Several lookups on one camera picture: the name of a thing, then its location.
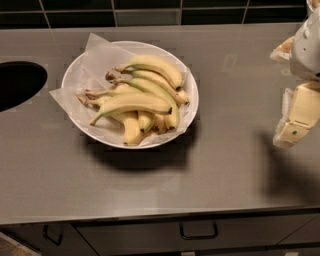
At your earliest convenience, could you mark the white paper liner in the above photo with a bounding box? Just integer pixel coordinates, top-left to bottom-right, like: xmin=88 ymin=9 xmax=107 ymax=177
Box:
xmin=49 ymin=32 xmax=193 ymax=148

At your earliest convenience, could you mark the black sink opening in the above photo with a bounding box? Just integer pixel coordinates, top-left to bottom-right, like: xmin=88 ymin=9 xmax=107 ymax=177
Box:
xmin=0 ymin=61 xmax=48 ymax=111

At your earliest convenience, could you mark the black drawer handle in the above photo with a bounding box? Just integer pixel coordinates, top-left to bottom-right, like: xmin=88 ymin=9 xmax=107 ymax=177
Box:
xmin=179 ymin=221 xmax=218 ymax=240

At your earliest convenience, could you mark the long curved yellow banana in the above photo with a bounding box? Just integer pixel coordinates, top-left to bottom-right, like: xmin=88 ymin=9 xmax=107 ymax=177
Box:
xmin=111 ymin=78 xmax=180 ymax=130

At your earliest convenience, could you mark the small yellow banana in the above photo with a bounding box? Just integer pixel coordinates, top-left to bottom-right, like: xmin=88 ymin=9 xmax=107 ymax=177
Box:
xmin=138 ymin=111 xmax=155 ymax=132

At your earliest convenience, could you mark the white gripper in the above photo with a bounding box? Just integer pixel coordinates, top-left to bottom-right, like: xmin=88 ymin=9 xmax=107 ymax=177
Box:
xmin=270 ymin=8 xmax=320 ymax=148

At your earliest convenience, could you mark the black left cabinet handle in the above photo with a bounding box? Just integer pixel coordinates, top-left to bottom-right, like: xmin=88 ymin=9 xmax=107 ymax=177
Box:
xmin=42 ymin=224 xmax=64 ymax=247

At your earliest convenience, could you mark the white bowl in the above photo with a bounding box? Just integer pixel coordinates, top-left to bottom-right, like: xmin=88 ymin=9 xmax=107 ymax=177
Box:
xmin=61 ymin=40 xmax=200 ymax=150

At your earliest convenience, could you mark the grey drawer front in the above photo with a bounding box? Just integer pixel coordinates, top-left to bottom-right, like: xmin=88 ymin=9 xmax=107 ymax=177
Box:
xmin=76 ymin=214 xmax=319 ymax=256

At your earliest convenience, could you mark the lower thick yellow banana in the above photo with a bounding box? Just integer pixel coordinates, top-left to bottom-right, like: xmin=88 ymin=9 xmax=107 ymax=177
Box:
xmin=78 ymin=96 xmax=143 ymax=146

